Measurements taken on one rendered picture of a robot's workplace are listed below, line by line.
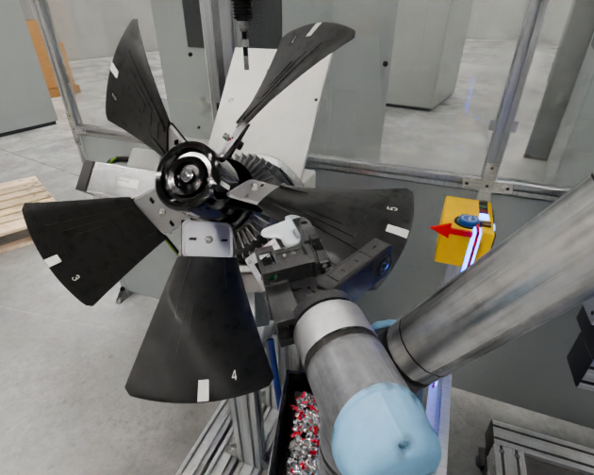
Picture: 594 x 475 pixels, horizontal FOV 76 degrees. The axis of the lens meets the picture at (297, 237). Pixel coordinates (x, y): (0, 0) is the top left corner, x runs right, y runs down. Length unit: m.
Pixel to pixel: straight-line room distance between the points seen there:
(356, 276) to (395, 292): 1.14
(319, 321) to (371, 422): 0.10
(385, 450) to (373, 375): 0.05
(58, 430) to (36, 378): 0.34
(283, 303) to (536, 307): 0.23
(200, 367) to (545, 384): 1.44
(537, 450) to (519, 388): 0.30
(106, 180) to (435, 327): 0.79
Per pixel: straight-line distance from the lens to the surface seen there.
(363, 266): 0.43
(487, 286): 0.37
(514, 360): 1.73
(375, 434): 0.29
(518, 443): 1.59
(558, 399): 1.88
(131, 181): 0.93
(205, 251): 0.66
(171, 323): 0.64
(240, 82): 1.03
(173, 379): 0.65
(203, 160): 0.64
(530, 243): 0.35
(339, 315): 0.35
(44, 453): 1.92
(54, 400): 2.07
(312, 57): 0.67
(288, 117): 0.94
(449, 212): 0.89
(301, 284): 0.43
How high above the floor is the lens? 1.46
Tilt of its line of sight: 32 degrees down
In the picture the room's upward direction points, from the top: straight up
